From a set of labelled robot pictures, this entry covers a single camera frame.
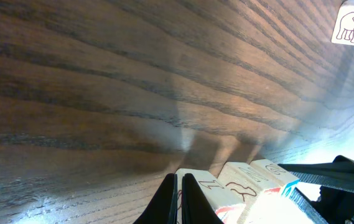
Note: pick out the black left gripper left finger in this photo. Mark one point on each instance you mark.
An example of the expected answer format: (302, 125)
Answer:
(162, 209)

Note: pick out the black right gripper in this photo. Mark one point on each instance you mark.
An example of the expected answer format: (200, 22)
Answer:
(336, 201)

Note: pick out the red letter I wooden block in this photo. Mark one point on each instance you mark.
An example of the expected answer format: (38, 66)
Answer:
(253, 188)

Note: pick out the blue number 2 wooden block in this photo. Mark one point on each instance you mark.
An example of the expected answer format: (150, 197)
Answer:
(282, 177)

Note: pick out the red letter A wooden block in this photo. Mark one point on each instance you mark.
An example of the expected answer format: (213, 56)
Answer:
(226, 205)

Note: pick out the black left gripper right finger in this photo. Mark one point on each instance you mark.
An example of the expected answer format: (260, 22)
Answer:
(195, 207)

